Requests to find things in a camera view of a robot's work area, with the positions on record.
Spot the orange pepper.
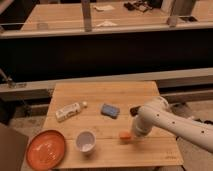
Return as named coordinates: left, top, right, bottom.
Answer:
left=119, top=131, right=132, bottom=140

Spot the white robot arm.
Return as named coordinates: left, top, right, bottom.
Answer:
left=130, top=96, right=213, bottom=154

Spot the white ceramic cup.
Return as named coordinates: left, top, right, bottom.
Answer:
left=75, top=131, right=96, bottom=155

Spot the black rectangular block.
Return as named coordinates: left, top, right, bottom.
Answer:
left=130, top=106, right=141, bottom=117

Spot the blue sponge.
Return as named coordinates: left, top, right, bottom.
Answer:
left=101, top=104, right=120, bottom=119

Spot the orange plate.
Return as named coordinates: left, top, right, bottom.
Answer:
left=26, top=130, right=66, bottom=171

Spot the white paper on far table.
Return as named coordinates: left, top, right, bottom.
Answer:
left=97, top=20, right=117, bottom=27

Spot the brown cardboard box corner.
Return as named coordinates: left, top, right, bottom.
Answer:
left=0, top=123, right=28, bottom=171

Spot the black tool on far table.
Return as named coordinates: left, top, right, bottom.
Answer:
left=124, top=1, right=152, bottom=13

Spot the white paper sheet far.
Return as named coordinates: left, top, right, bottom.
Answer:
left=93, top=5, right=115, bottom=11

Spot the metal clamp at left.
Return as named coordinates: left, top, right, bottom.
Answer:
left=0, top=68, right=26, bottom=88

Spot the grey metal post right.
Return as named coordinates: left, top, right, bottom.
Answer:
left=167, top=0, right=197, bottom=27

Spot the grey metal post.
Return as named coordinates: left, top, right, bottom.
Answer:
left=81, top=0, right=92, bottom=32
left=167, top=0, right=197, bottom=27

